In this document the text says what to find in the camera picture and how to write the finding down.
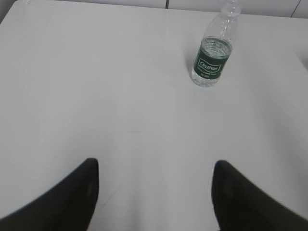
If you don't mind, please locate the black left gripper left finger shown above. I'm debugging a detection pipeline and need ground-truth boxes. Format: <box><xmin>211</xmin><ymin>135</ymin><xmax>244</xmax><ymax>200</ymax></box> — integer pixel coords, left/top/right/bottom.
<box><xmin>0</xmin><ymin>158</ymin><xmax>99</xmax><ymax>231</ymax></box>

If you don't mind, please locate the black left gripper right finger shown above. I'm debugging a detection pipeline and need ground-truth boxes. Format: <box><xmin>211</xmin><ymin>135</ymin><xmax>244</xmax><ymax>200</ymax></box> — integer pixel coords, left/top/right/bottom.
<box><xmin>211</xmin><ymin>160</ymin><xmax>308</xmax><ymax>231</ymax></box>

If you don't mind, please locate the clear green-label water bottle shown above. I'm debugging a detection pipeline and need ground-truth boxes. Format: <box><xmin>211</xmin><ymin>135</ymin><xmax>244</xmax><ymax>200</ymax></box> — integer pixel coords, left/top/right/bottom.
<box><xmin>191</xmin><ymin>0</ymin><xmax>241</xmax><ymax>88</ymax></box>

